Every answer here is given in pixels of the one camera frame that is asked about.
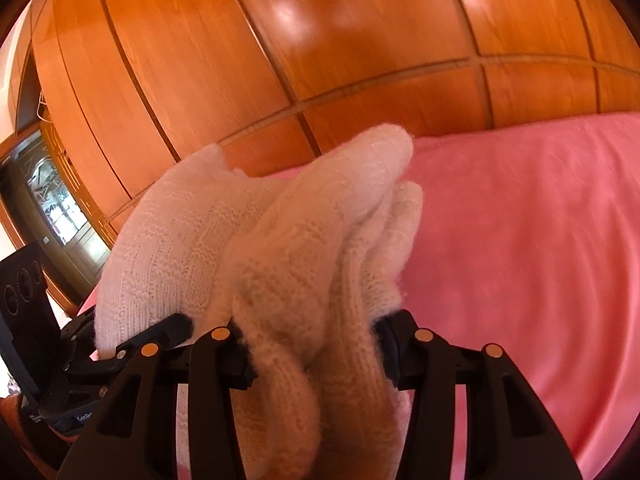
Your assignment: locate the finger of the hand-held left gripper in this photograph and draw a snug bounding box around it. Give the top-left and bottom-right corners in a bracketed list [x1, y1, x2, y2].
[65, 312, 194, 375]

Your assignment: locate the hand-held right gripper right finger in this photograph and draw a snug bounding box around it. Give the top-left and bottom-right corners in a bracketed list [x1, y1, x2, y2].
[374, 309, 584, 480]

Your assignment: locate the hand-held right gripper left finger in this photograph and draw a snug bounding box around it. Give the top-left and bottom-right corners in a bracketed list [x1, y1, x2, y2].
[56, 326, 257, 480]

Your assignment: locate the white knitted sweater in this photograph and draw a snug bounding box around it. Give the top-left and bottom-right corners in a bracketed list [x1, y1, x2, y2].
[94, 122, 425, 480]

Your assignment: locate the wooden door with glass pane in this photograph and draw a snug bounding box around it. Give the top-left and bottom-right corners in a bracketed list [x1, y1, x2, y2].
[0, 127, 114, 311]

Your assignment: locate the pink bed sheet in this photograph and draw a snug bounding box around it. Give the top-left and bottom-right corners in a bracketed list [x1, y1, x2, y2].
[75, 110, 640, 480]

